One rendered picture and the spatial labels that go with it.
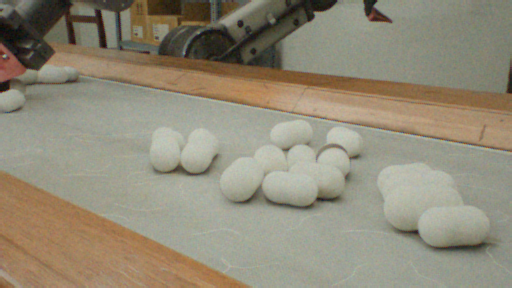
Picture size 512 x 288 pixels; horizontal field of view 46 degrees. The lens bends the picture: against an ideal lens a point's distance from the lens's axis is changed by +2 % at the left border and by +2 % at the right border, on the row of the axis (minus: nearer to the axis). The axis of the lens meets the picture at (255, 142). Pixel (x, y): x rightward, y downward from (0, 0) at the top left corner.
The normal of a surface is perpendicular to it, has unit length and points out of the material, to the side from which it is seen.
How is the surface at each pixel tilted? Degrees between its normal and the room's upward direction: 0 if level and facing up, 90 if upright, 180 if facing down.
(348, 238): 0
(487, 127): 45
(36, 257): 0
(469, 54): 90
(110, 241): 0
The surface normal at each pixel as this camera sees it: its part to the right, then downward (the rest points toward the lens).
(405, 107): -0.50, -0.56
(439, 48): -0.76, 0.15
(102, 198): 0.00, -0.97
